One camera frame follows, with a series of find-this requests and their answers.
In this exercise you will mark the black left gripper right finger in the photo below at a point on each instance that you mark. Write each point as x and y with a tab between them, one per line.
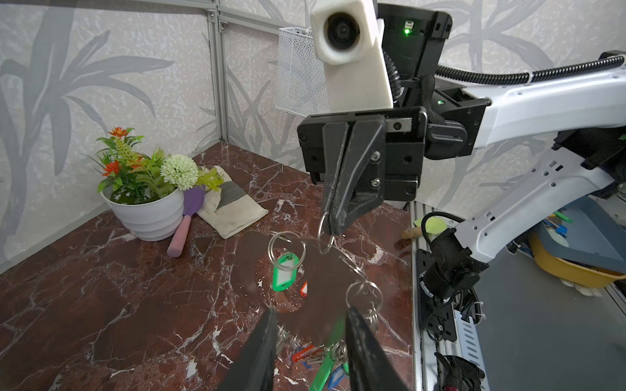
369	368

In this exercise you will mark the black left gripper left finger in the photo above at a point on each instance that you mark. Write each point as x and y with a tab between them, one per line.
254	368

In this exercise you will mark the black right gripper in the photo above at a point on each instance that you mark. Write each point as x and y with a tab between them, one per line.
363	158

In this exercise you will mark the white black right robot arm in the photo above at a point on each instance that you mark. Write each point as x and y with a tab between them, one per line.
581	106

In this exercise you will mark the green key tag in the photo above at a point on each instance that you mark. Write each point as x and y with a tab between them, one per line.
285	272

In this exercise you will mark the green garden trowel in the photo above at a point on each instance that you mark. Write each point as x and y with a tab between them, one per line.
433	227

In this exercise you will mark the beige grey garden glove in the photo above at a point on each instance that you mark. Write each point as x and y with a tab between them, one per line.
230	209

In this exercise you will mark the white flower pot with plant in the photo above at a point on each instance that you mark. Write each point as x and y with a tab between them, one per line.
146	191

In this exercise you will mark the yellow bowl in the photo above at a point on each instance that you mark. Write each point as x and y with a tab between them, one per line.
584	276

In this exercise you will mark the white wire mesh basket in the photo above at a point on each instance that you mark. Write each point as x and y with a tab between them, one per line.
300	82

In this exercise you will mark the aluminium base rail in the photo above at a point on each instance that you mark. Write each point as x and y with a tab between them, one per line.
446	354

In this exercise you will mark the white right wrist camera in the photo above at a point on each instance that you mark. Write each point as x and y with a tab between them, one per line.
347	36

